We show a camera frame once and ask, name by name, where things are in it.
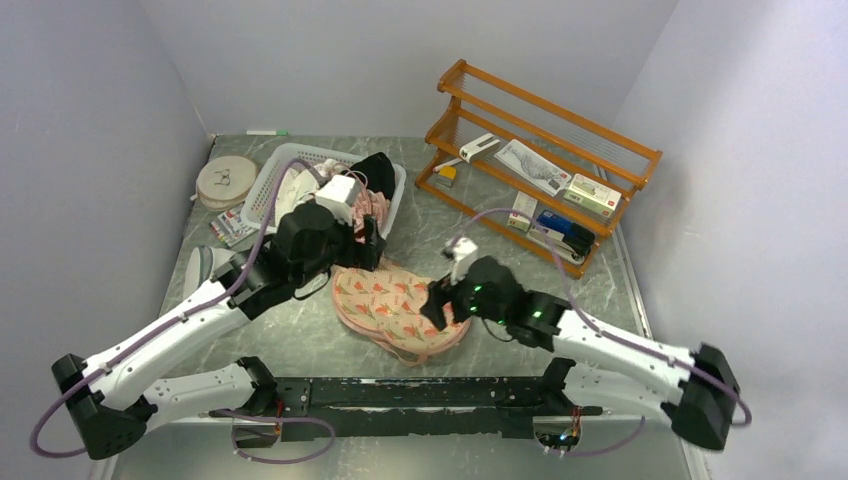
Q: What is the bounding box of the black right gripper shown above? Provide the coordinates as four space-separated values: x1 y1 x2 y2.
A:
420 258 508 331

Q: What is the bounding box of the white plastic laundry basket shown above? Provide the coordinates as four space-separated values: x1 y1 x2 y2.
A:
241 143 407 239

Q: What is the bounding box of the illustrated paper booklet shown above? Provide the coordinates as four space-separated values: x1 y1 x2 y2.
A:
494 140 572 197

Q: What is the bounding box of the small white red box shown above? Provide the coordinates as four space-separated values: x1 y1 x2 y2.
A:
507 191 538 233

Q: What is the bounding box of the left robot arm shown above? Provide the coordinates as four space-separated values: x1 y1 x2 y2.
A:
51 200 386 460

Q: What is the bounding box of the white label printer device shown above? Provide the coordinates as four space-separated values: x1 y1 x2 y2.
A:
459 133 501 163

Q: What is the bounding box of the white garment in basket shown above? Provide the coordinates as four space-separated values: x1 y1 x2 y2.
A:
274 158 346 226

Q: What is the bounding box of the black garment in basket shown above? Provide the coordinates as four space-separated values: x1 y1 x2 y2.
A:
350 152 397 201

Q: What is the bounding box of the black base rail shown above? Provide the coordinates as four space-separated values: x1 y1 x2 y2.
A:
236 375 602 442

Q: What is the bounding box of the white green staples box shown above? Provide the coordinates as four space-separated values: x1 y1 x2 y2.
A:
564 174 622 218

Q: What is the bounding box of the orange wooden shoe rack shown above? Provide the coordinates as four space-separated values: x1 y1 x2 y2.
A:
415 59 662 278

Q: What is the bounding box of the white green marker pen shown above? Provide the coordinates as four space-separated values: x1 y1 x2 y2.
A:
245 130 289 137

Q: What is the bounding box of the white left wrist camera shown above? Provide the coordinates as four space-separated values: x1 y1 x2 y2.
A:
314 175 362 225

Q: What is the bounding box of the pink satin bra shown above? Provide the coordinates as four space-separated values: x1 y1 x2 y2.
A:
352 190 391 235

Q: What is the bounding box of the white mesh laundry bag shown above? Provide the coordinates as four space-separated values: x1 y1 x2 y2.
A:
182 245 234 300

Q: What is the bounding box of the floral mesh laundry bag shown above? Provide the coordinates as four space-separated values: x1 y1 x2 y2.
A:
331 260 470 367

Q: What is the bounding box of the blue black stapler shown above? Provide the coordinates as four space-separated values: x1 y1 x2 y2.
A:
526 210 596 265

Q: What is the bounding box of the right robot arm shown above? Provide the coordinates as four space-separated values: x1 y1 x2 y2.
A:
420 256 741 452

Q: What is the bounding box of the crayon pack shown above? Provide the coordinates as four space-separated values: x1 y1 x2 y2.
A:
210 204 257 247

